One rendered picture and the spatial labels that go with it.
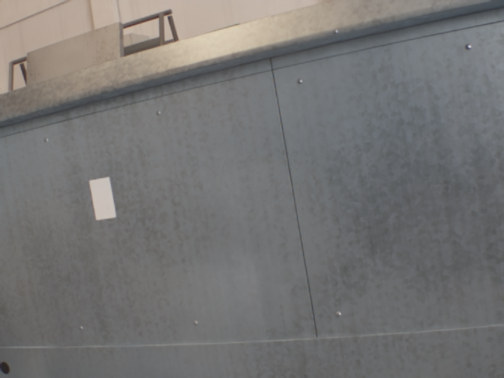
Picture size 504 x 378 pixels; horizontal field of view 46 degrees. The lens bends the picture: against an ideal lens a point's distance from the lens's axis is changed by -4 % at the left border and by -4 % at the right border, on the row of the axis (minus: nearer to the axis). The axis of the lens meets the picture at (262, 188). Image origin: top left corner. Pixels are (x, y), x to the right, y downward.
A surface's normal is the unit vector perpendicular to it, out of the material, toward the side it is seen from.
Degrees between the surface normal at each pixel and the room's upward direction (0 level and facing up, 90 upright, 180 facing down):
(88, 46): 78
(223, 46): 68
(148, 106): 90
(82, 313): 90
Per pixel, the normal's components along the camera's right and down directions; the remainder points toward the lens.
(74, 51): -0.40, -0.11
